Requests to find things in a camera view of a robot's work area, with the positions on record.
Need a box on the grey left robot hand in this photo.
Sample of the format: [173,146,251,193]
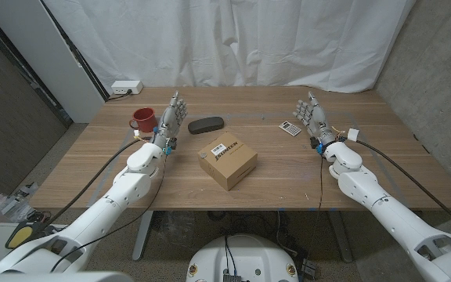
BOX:
[150,90,189,148]

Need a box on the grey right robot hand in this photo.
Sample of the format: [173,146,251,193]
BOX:
[292,91,338,149]

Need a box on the brown cardboard box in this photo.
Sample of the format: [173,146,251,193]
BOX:
[197,131,258,192]

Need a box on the white mini calculator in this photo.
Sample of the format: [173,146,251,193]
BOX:
[279,120,302,137]

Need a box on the dark grey glasses case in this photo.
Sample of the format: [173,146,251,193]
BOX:
[187,116,226,136]

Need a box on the red ceramic mug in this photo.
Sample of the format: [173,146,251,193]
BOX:
[128,107,159,134]

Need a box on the white power strip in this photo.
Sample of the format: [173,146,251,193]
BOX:
[110,80,144,96]

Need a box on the grey tape strip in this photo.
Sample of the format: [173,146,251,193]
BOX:
[366,148,403,197]
[186,112,354,120]
[87,128,135,208]

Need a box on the white fabric curtain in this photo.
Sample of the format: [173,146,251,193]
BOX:
[43,0,417,94]

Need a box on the tall white panel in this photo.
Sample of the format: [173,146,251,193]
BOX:
[0,0,106,125]

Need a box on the small black power adapter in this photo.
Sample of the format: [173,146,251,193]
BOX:
[300,258,319,280]

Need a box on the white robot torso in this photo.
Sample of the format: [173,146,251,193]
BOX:
[185,233,300,282]

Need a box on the pile of small electronic parts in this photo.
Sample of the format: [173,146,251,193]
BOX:
[0,182,52,236]

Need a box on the yellow black foot pedal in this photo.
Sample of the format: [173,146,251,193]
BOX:
[5,221,45,250]

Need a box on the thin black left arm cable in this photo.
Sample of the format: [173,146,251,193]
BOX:
[49,154,168,273]

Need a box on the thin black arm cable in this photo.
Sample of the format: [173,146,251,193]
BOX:
[307,154,325,251]
[49,154,168,273]

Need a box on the black power strip cable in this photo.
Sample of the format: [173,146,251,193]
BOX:
[106,89,133,102]

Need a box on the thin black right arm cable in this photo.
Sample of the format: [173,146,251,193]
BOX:
[307,154,325,251]

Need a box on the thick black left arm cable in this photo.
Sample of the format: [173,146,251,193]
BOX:
[33,137,145,236]

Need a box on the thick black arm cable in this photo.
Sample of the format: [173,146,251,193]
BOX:
[346,128,451,238]
[33,137,145,236]

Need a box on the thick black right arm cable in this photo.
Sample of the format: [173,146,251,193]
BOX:
[346,128,451,238]

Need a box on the black cable bundle under table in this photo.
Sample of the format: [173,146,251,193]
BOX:
[207,211,308,259]

